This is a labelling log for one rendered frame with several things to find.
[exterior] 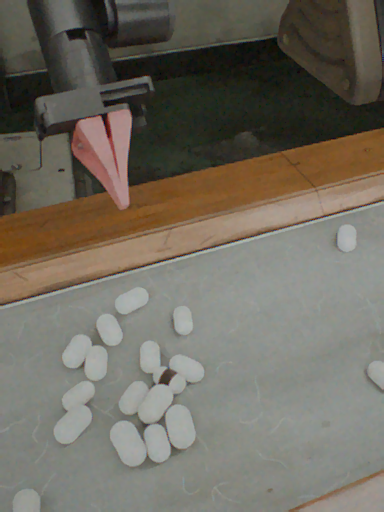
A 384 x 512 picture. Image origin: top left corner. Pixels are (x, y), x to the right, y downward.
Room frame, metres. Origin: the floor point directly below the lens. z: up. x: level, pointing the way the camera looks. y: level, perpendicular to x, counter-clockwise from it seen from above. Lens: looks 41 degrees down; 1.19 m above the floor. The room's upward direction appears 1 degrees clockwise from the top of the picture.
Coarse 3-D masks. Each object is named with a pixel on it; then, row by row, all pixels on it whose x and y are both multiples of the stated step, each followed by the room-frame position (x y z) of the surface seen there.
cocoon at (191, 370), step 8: (176, 360) 0.35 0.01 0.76; (184, 360) 0.35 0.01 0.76; (192, 360) 0.35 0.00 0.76; (176, 368) 0.35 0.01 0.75; (184, 368) 0.34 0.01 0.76; (192, 368) 0.34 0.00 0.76; (200, 368) 0.34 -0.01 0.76; (184, 376) 0.34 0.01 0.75; (192, 376) 0.34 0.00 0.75; (200, 376) 0.34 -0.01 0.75
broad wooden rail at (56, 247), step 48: (336, 144) 0.70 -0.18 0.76; (144, 192) 0.59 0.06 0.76; (192, 192) 0.59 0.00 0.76; (240, 192) 0.59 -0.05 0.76; (288, 192) 0.60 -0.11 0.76; (336, 192) 0.61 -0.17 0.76; (0, 240) 0.50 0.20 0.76; (48, 240) 0.50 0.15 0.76; (96, 240) 0.50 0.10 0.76; (144, 240) 0.51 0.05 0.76; (192, 240) 0.52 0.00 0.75; (0, 288) 0.44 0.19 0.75; (48, 288) 0.45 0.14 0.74
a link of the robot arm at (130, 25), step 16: (112, 0) 0.57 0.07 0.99; (128, 0) 0.57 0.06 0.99; (144, 0) 0.58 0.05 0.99; (160, 0) 0.59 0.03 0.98; (128, 16) 0.57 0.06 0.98; (144, 16) 0.57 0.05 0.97; (160, 16) 0.58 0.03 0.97; (128, 32) 0.57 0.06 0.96; (144, 32) 0.57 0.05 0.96; (160, 32) 0.58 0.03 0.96
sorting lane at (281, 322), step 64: (192, 256) 0.51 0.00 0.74; (256, 256) 0.51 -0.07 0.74; (320, 256) 0.51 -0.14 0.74; (0, 320) 0.41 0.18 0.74; (64, 320) 0.41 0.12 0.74; (128, 320) 0.41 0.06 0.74; (256, 320) 0.42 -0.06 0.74; (320, 320) 0.42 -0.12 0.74; (0, 384) 0.34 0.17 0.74; (64, 384) 0.34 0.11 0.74; (128, 384) 0.34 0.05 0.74; (192, 384) 0.34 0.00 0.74; (256, 384) 0.34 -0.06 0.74; (320, 384) 0.34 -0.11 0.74; (0, 448) 0.27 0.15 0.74; (64, 448) 0.28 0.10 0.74; (192, 448) 0.28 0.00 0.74; (256, 448) 0.28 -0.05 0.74; (320, 448) 0.28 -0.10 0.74
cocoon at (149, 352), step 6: (144, 342) 0.37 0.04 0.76; (150, 342) 0.37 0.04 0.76; (144, 348) 0.37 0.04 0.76; (150, 348) 0.36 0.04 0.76; (156, 348) 0.37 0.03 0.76; (144, 354) 0.36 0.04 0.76; (150, 354) 0.36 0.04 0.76; (156, 354) 0.36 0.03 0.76; (144, 360) 0.35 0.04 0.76; (150, 360) 0.35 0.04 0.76; (156, 360) 0.35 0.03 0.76; (144, 366) 0.35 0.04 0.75; (150, 366) 0.35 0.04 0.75; (156, 366) 0.35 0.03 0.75; (150, 372) 0.35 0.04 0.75
